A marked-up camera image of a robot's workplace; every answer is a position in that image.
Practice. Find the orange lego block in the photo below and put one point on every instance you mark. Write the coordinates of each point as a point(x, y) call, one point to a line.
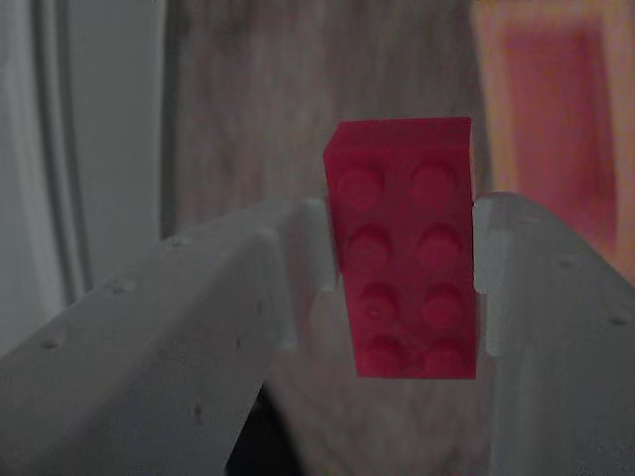
point(555, 109)

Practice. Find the red Lego brick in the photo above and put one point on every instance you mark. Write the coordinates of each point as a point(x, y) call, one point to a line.
point(402, 248)

